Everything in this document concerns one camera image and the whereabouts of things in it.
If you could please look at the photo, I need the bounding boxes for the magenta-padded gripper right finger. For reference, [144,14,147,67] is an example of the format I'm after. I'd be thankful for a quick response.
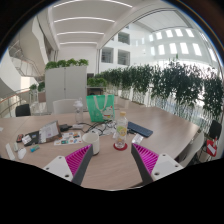
[130,142,184,186]

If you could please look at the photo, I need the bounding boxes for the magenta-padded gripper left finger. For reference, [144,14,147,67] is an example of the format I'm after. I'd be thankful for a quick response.
[42,143,95,186]

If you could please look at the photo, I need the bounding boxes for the clear lemon-label drink bottle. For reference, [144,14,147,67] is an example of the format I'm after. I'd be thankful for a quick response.
[114,110,129,150]

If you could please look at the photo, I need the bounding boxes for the colourful sticker sheet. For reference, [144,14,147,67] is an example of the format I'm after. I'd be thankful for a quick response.
[53,130,84,146]

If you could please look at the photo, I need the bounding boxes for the white mug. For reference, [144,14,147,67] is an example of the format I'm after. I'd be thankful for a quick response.
[81,131,101,156]

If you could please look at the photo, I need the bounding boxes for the small white packet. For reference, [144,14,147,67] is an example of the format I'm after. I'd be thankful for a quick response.
[131,133,144,145]

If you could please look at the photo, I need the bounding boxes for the small black pouch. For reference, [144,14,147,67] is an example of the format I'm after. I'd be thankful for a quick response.
[59,123,73,133]

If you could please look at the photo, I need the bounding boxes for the silver foil bag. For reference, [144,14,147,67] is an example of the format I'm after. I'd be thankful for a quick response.
[38,120,63,144]

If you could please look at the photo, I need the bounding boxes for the blue green tube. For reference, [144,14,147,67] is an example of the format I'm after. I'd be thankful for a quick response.
[29,144,41,154]

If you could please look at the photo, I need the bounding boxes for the white chair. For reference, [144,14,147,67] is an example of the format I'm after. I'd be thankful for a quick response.
[52,98,81,115]
[178,131,205,168]

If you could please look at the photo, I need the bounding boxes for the black notebook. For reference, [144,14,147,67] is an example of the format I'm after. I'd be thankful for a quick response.
[21,129,43,147]

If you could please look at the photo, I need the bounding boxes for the clear shaker bottle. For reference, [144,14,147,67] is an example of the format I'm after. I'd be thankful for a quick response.
[73,97,85,125]

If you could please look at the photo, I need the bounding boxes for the white computer mouse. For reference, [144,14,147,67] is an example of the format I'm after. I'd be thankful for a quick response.
[16,147,28,161]

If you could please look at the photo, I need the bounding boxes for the white card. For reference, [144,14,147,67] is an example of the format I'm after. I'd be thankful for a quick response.
[21,134,33,145]

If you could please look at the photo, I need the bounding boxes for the small black red box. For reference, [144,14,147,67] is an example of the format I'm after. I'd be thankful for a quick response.
[15,133,25,144]

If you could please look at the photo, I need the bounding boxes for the green tote bag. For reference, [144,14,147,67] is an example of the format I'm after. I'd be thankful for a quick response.
[85,94,116,123]

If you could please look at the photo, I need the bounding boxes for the white power strip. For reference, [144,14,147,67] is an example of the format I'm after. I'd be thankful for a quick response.
[4,142,17,162]

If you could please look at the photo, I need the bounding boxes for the black chair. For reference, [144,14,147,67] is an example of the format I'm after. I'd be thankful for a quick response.
[208,119,224,141]
[14,103,32,118]

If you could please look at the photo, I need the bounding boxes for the white cabinet with plants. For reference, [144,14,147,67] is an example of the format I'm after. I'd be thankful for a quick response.
[44,58,90,113]

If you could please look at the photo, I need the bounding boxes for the green plant hedge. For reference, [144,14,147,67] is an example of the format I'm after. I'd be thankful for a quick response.
[87,59,224,124]

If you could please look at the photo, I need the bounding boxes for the brown planter with plants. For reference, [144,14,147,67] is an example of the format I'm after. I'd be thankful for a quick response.
[29,81,46,103]

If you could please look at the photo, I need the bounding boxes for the ceiling light strips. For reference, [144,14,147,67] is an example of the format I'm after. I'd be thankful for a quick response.
[53,0,134,46]

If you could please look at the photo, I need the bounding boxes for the black tangled cables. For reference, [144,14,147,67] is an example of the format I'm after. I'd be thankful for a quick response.
[78,120,118,137]

